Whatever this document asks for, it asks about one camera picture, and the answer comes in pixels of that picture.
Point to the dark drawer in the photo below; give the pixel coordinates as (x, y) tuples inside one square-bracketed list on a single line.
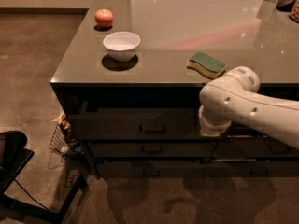
[(150, 149), (124, 124), (151, 169), (253, 169), (253, 147)]

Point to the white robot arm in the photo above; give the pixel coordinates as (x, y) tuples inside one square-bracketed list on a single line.
[(234, 97)]

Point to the dark counter cabinet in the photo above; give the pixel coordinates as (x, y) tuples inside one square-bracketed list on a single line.
[(250, 33)]

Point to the white bowl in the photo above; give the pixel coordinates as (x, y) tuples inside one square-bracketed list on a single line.
[(121, 45)]

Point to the green yellow sponge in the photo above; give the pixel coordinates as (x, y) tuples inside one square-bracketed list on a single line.
[(206, 65)]

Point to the red apple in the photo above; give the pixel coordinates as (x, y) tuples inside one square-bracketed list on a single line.
[(104, 18)]

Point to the wire basket with items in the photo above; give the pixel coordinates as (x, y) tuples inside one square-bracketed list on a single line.
[(64, 139)]

